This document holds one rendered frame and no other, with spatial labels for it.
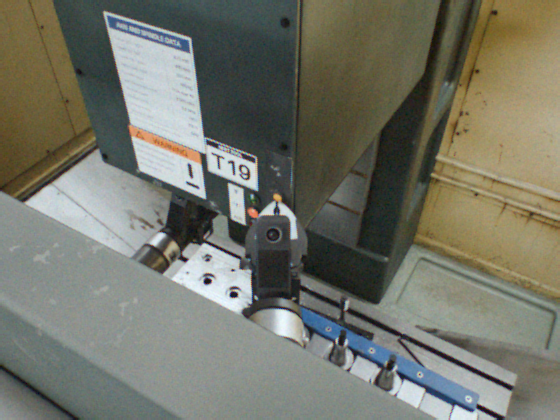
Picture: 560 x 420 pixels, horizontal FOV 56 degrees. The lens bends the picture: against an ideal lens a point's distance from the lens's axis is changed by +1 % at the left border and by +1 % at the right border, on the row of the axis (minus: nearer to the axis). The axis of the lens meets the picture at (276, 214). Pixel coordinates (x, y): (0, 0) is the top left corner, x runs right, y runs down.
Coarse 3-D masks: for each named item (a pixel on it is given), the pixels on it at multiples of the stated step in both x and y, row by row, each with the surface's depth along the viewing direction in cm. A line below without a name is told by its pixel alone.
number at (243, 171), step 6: (228, 156) 82; (228, 162) 83; (234, 162) 83; (240, 162) 82; (228, 168) 84; (234, 168) 83; (240, 168) 83; (246, 168) 82; (252, 168) 81; (228, 174) 85; (234, 174) 84; (240, 174) 84; (246, 174) 83; (252, 174) 82; (240, 180) 85; (246, 180) 84; (252, 180) 83
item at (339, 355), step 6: (336, 342) 110; (336, 348) 111; (342, 348) 110; (348, 348) 112; (330, 354) 114; (336, 354) 111; (342, 354) 111; (348, 354) 113; (330, 360) 114; (336, 360) 112; (342, 360) 112; (348, 360) 114
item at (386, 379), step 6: (384, 366) 106; (396, 366) 106; (378, 372) 110; (384, 372) 107; (390, 372) 106; (378, 378) 109; (384, 378) 107; (390, 378) 107; (378, 384) 110; (384, 384) 108; (390, 384) 108; (384, 390) 109; (390, 390) 109
